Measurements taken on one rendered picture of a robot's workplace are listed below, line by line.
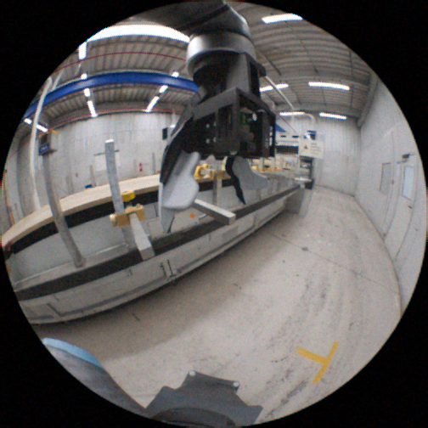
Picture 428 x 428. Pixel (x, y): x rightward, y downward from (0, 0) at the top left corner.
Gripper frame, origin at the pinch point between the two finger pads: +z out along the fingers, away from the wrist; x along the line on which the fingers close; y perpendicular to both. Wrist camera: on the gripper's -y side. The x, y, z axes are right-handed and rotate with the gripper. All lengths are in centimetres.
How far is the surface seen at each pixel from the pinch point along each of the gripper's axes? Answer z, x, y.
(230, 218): 8.4, 14.2, -8.5
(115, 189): -1.3, -14.2, -36.1
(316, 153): -43, 263, -14
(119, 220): 10.0, -15.4, -35.3
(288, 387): 94, 3, 67
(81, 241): 23, -43, -57
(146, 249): 9.1, -9.7, -10.8
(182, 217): 17.2, 11.4, -35.7
